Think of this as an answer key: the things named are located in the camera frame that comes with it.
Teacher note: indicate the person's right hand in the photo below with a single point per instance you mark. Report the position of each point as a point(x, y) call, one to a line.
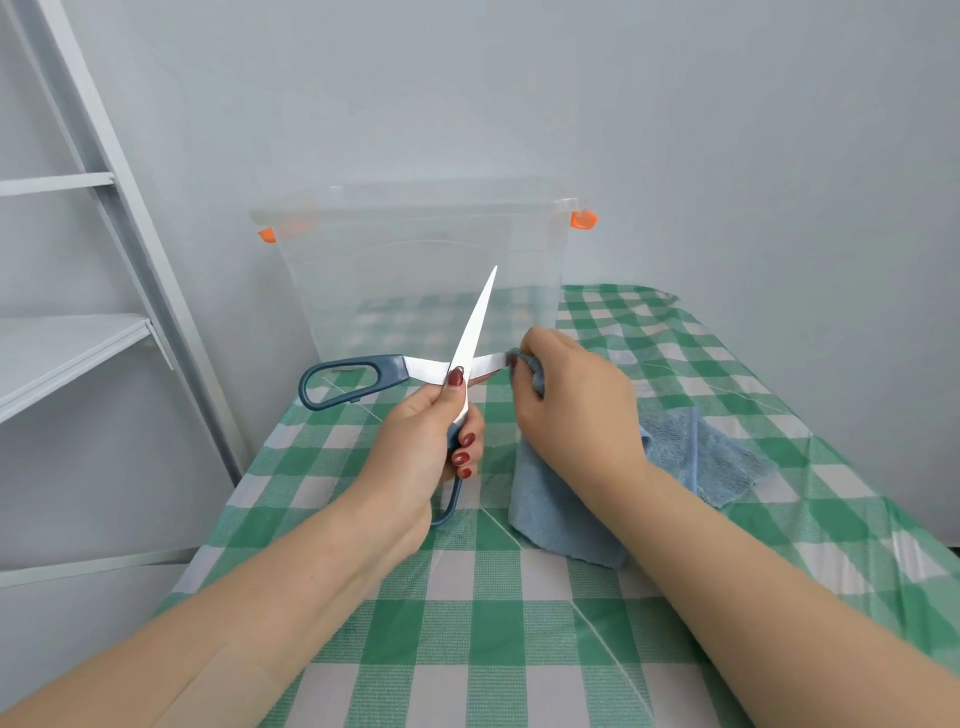
point(585, 420)

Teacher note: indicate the person's left hand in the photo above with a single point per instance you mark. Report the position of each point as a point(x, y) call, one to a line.
point(412, 457)

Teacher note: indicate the blue microfibre cloth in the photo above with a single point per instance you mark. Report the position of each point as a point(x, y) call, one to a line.
point(562, 517)

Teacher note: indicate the person's left forearm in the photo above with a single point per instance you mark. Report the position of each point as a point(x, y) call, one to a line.
point(172, 637)

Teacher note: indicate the person's right forearm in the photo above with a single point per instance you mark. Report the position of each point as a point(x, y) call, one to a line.
point(787, 615)

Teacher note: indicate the clear plastic storage box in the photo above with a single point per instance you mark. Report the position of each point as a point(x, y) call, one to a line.
point(375, 277)

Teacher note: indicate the green white checkered tablecloth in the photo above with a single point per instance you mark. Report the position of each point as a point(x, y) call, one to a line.
point(480, 630)

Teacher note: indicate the white metal shelf rack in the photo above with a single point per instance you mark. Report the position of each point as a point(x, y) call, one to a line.
point(60, 360)

